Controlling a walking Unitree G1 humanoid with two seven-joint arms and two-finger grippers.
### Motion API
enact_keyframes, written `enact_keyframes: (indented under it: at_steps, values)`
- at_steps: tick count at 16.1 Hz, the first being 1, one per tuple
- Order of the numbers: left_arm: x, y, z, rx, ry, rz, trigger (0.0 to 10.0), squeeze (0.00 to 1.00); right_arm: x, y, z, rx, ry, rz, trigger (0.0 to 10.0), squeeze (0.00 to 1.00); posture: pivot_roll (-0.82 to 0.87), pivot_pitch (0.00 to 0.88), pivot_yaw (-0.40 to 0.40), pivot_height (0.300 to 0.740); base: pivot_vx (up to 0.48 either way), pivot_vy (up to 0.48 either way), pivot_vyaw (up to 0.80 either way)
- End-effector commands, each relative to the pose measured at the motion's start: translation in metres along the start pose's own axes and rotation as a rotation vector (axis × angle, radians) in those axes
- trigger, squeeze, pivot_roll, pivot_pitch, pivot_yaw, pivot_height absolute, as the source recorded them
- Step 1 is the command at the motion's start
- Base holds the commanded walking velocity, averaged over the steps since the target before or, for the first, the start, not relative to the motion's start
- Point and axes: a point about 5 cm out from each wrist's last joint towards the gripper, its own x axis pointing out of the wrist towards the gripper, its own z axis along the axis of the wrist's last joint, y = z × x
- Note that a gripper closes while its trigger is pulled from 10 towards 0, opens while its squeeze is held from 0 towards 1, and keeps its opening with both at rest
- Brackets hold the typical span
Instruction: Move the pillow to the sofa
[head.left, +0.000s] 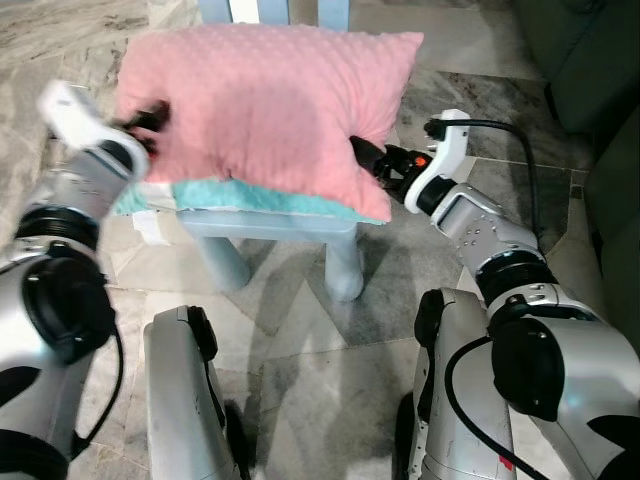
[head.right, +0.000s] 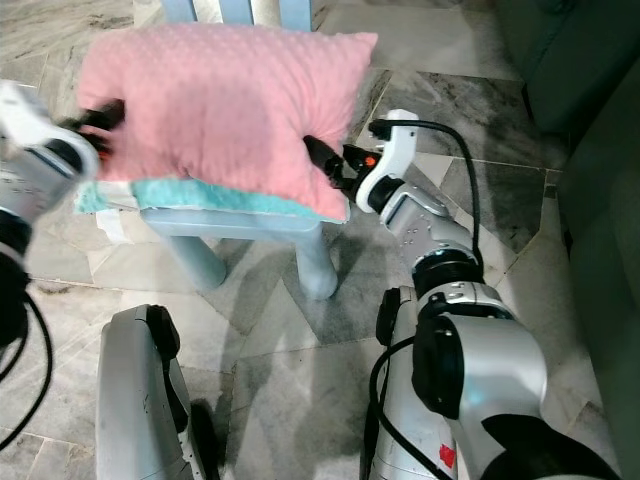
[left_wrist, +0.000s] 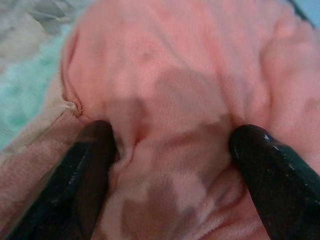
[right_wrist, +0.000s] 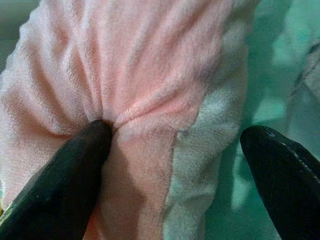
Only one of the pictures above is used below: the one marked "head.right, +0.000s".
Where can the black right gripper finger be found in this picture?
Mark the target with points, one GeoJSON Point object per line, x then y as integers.
{"type": "Point", "coordinates": [322, 154]}

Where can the pink dotted plush pillow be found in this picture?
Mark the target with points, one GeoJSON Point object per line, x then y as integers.
{"type": "Point", "coordinates": [220, 100]}

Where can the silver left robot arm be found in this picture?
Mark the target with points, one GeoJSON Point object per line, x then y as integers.
{"type": "Point", "coordinates": [25, 190]}

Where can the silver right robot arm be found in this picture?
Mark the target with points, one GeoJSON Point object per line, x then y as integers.
{"type": "Point", "coordinates": [490, 360]}

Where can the dark green sofa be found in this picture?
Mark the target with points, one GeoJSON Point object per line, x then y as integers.
{"type": "Point", "coordinates": [585, 70]}

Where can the white fabric care tag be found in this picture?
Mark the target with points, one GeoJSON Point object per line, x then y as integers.
{"type": "Point", "coordinates": [112, 226]}

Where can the teal plush cushion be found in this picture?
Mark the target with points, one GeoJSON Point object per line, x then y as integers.
{"type": "Point", "coordinates": [190, 194]}

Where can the light blue plastic chair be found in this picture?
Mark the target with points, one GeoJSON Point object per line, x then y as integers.
{"type": "Point", "coordinates": [315, 265]}

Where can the silver right robot leg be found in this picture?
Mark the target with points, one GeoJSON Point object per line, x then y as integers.
{"type": "Point", "coordinates": [400, 400]}

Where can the silver robot leg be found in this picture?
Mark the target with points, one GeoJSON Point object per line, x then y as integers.
{"type": "Point", "coordinates": [145, 400]}
{"type": "Point", "coordinates": [400, 400]}

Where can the silver left robot leg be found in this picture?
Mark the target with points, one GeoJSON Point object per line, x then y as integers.
{"type": "Point", "coordinates": [145, 400]}

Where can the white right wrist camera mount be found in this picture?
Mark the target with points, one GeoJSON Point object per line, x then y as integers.
{"type": "Point", "coordinates": [395, 150]}

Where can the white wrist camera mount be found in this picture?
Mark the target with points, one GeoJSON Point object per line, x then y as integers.
{"type": "Point", "coordinates": [28, 115]}
{"type": "Point", "coordinates": [395, 150]}

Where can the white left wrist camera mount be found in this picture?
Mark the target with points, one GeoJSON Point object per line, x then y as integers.
{"type": "Point", "coordinates": [28, 115]}

